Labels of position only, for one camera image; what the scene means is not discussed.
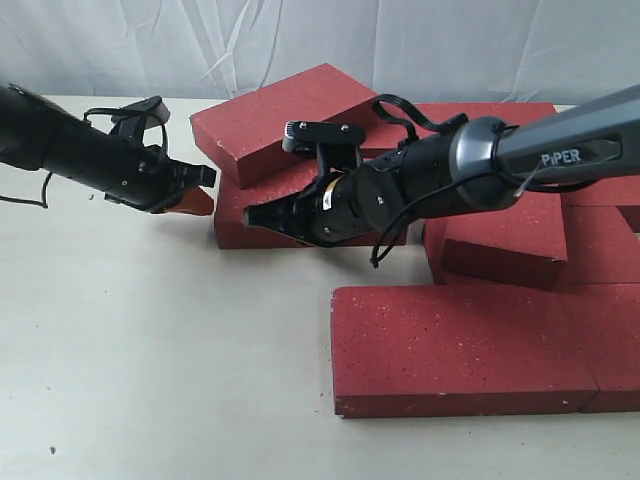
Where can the red brick with white speckles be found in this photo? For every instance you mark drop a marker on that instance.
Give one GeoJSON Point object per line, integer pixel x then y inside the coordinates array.
{"type": "Point", "coordinates": [293, 209]}

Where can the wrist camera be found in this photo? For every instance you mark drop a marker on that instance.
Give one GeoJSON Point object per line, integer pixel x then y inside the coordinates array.
{"type": "Point", "coordinates": [131, 121]}
{"type": "Point", "coordinates": [334, 146]}

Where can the white backdrop cloth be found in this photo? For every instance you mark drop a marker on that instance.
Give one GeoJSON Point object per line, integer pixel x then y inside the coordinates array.
{"type": "Point", "coordinates": [558, 51]}

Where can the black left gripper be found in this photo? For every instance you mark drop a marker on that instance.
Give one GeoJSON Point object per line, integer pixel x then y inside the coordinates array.
{"type": "Point", "coordinates": [140, 177]}

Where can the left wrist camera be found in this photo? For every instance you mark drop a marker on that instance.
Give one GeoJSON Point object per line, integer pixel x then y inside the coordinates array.
{"type": "Point", "coordinates": [131, 121]}

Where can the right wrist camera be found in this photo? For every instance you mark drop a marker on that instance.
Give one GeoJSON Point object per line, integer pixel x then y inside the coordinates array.
{"type": "Point", "coordinates": [334, 146]}

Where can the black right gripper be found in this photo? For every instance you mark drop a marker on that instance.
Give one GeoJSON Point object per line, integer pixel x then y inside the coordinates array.
{"type": "Point", "coordinates": [415, 176]}

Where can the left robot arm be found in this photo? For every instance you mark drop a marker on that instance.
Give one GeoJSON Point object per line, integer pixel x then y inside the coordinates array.
{"type": "Point", "coordinates": [37, 134]}

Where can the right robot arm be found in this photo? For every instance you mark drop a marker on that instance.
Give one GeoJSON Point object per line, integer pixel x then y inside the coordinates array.
{"type": "Point", "coordinates": [454, 167]}

